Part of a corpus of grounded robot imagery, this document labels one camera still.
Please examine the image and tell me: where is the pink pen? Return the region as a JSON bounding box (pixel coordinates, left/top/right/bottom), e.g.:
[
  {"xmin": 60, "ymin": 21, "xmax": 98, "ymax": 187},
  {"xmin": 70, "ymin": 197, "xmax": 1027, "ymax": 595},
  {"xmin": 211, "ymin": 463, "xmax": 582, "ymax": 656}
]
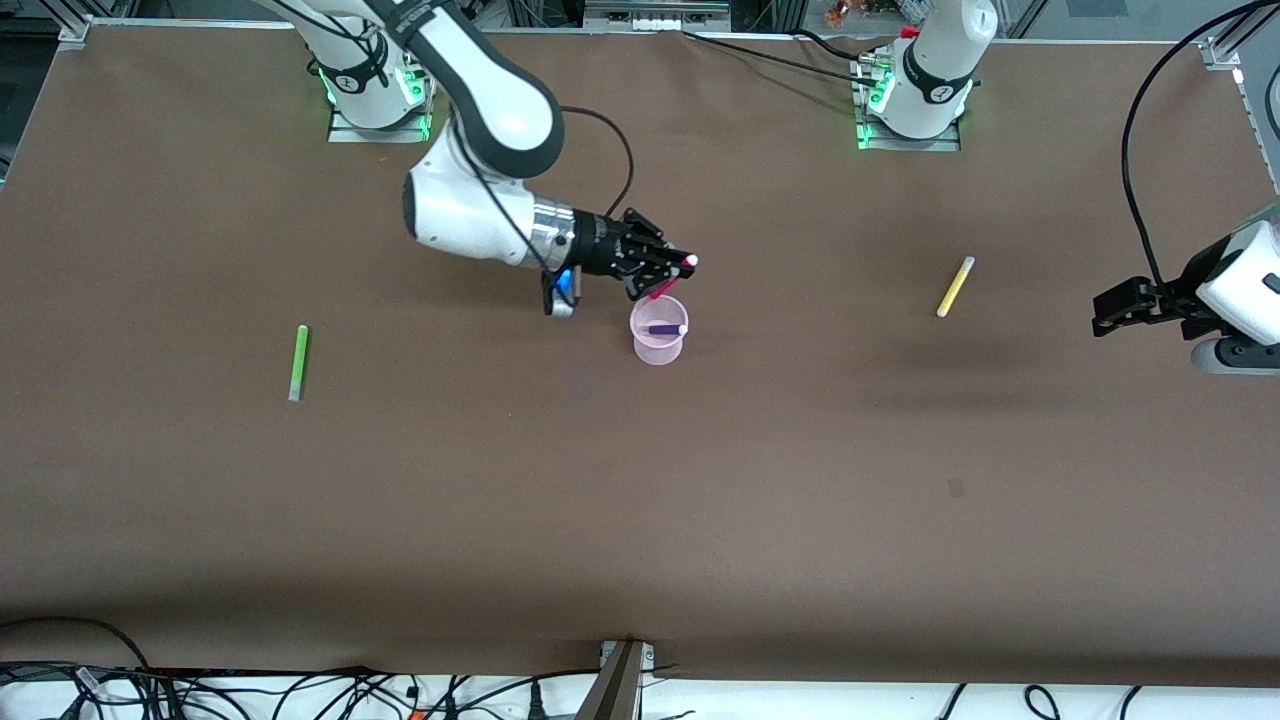
[{"xmin": 648, "ymin": 255, "xmax": 699, "ymax": 302}]

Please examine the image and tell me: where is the pink plastic holder cup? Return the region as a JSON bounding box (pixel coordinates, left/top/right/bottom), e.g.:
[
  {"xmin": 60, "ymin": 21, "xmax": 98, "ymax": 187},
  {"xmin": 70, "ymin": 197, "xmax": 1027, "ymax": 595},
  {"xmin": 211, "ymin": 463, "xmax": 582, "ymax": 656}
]
[{"xmin": 629, "ymin": 294, "xmax": 690, "ymax": 366}]

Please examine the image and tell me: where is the yellow pen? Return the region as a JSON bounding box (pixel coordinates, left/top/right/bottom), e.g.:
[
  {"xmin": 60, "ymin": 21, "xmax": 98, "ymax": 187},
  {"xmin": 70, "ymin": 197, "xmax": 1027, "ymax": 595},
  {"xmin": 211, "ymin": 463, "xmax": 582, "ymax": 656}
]
[{"xmin": 936, "ymin": 256, "xmax": 976, "ymax": 319}]

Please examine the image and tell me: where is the silver device behind table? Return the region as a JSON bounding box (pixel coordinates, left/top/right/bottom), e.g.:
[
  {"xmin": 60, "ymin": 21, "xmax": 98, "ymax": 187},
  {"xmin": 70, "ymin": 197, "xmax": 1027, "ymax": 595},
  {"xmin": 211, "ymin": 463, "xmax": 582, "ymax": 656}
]
[{"xmin": 584, "ymin": 0, "xmax": 733, "ymax": 33}]

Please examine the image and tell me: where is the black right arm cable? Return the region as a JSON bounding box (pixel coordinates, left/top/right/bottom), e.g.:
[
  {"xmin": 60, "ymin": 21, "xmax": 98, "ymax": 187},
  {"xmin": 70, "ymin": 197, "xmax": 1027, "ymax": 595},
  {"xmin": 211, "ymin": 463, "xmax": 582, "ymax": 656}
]
[{"xmin": 270, "ymin": 0, "xmax": 635, "ymax": 276}]

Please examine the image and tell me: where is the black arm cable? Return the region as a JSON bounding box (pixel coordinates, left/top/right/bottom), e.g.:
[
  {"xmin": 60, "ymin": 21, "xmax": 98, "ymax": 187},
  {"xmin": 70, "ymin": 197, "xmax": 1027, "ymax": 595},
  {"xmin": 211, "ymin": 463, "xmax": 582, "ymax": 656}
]
[
  {"xmin": 1120, "ymin": 0, "xmax": 1280, "ymax": 293},
  {"xmin": 270, "ymin": 0, "xmax": 635, "ymax": 276}
]

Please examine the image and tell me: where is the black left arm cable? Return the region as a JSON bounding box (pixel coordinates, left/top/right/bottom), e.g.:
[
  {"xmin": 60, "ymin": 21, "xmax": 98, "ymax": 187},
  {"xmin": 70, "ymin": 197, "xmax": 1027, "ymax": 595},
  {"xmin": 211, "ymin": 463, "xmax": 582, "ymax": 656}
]
[{"xmin": 1120, "ymin": 0, "xmax": 1280, "ymax": 293}]

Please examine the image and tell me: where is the black cable on table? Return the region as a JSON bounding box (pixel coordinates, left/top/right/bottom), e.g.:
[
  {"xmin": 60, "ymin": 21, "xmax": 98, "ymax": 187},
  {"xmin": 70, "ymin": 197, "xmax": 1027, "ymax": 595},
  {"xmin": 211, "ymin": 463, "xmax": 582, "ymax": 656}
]
[{"xmin": 682, "ymin": 28, "xmax": 881, "ymax": 89}]

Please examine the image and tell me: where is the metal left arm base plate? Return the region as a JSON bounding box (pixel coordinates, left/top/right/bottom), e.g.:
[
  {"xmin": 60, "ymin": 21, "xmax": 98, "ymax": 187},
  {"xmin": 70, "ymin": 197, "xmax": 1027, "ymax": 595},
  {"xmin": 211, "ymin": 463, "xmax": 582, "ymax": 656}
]
[{"xmin": 856, "ymin": 115, "xmax": 963, "ymax": 153}]

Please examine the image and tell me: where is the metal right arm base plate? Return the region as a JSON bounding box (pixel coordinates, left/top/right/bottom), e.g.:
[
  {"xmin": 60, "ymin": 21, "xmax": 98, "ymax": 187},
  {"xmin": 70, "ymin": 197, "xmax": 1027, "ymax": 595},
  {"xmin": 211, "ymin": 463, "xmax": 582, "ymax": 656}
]
[{"xmin": 328, "ymin": 100, "xmax": 433, "ymax": 144}]

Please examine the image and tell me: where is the metal table edge bracket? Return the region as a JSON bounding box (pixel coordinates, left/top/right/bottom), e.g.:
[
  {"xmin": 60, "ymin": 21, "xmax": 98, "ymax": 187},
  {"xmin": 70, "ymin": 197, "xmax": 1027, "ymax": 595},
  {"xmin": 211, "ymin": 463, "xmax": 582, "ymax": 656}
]
[{"xmin": 575, "ymin": 640, "xmax": 657, "ymax": 720}]

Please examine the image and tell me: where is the black arched floor cable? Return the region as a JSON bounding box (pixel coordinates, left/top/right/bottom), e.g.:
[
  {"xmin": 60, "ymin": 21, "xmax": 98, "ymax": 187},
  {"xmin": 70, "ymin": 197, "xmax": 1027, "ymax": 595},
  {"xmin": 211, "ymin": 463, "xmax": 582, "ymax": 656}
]
[{"xmin": 0, "ymin": 616, "xmax": 153, "ymax": 673}]

